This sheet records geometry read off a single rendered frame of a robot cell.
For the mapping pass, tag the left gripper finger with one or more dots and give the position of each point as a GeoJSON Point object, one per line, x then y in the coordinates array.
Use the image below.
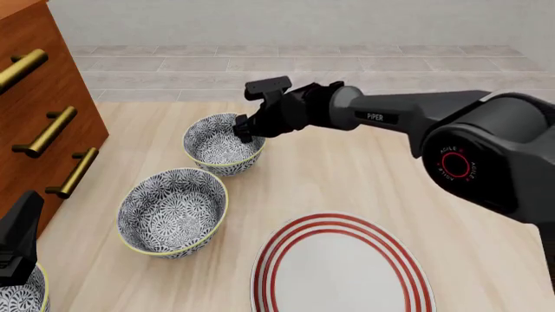
{"type": "Point", "coordinates": [24, 224]}

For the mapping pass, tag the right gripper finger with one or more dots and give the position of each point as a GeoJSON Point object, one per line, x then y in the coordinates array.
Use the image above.
{"type": "Point", "coordinates": [244, 129]}

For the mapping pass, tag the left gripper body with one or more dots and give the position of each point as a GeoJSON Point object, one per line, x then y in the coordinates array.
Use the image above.
{"type": "Point", "coordinates": [13, 269]}

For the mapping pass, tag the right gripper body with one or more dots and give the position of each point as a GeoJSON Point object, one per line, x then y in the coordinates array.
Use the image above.
{"type": "Point", "coordinates": [277, 120]}

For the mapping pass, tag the black white patterned bowl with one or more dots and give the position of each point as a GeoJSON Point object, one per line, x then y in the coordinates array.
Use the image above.
{"type": "Point", "coordinates": [173, 214]}
{"type": "Point", "coordinates": [19, 295]}
{"type": "Point", "coordinates": [213, 148]}

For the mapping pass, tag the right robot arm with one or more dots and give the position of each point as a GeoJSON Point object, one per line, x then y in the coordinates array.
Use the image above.
{"type": "Point", "coordinates": [468, 130]}

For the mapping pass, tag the white plate with red rings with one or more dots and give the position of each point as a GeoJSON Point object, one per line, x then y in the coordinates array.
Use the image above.
{"type": "Point", "coordinates": [342, 269]}

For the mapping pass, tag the wooden cabinet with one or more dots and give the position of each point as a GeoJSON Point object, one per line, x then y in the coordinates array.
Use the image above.
{"type": "Point", "coordinates": [52, 84]}

